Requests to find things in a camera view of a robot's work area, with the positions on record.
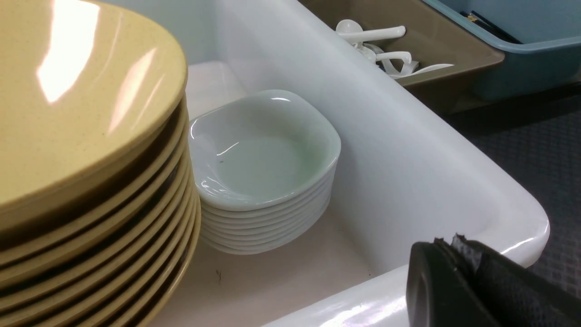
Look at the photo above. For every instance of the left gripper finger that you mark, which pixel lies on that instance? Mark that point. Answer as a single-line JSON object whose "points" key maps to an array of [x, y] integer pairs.
{"points": [[466, 283]]}

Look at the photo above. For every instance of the large white plastic bin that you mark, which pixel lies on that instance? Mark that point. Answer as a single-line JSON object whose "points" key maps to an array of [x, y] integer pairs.
{"points": [[404, 175]]}

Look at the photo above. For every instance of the black serving tray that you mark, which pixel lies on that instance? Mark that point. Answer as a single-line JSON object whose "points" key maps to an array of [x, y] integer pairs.
{"points": [[537, 140]]}

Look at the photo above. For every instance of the pile of white spoons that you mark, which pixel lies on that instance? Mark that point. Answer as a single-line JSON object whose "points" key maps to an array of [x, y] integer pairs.
{"points": [[371, 44]]}

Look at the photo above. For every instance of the stack of white dishes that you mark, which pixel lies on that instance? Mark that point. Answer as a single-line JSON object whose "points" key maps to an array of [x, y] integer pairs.
{"points": [[264, 168]]}

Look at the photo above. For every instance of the blue chopstick bin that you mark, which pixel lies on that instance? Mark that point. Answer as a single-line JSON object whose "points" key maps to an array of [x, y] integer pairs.
{"points": [[550, 53]]}

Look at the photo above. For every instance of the olive brown spoon bin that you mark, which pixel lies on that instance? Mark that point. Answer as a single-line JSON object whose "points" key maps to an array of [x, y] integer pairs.
{"points": [[430, 36]]}

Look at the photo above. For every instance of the bundle of black chopsticks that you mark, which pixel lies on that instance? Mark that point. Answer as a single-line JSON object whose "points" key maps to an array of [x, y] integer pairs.
{"points": [[490, 27]]}

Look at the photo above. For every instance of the stack of yellow bowls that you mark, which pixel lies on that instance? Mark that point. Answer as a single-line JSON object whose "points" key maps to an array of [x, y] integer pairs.
{"points": [[100, 215]]}

